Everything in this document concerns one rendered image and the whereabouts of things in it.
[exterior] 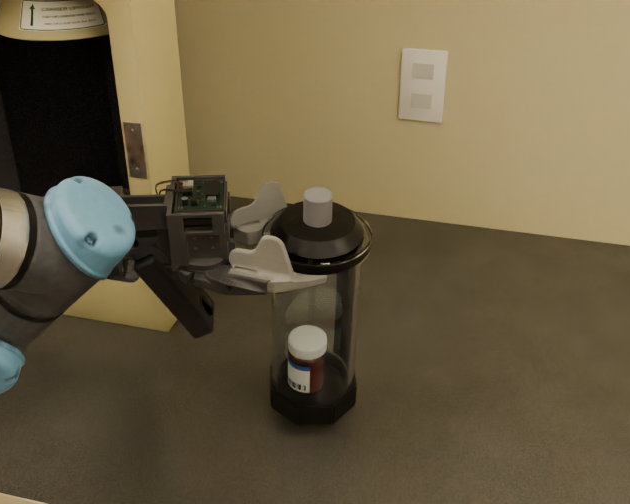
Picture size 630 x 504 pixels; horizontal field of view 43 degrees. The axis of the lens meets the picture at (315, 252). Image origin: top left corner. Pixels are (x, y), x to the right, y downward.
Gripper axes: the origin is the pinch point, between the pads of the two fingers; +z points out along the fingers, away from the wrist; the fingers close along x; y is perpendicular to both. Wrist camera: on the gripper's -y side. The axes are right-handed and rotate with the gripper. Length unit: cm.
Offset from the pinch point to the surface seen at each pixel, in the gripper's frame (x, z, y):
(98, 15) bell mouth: 27.5, -23.2, 14.7
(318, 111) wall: 55, 5, -12
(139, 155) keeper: 18.7, -19.2, 1.1
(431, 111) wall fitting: 49, 22, -9
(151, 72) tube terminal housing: 22.3, -17.2, 9.8
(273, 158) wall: 57, -3, -21
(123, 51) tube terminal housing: 20.0, -19.7, 13.2
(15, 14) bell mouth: 27.2, -32.5, 15.0
